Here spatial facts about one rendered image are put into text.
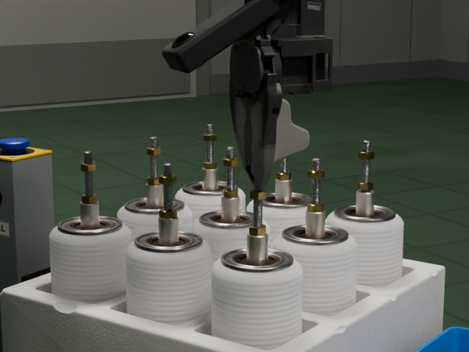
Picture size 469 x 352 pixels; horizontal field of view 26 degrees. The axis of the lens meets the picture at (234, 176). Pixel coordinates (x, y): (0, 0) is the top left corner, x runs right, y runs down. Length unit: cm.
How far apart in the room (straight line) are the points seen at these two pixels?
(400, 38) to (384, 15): 15
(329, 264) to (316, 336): 10
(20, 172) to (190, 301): 32
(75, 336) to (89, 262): 8
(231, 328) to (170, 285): 9
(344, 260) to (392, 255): 12
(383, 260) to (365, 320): 12
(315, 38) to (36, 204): 48
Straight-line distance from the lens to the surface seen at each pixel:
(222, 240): 118
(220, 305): 105
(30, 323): 120
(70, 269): 118
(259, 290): 102
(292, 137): 102
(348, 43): 457
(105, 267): 117
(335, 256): 112
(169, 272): 109
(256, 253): 105
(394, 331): 120
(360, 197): 124
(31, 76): 383
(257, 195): 103
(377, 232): 122
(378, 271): 123
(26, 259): 133
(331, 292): 113
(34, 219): 133
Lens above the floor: 56
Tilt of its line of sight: 12 degrees down
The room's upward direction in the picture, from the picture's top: straight up
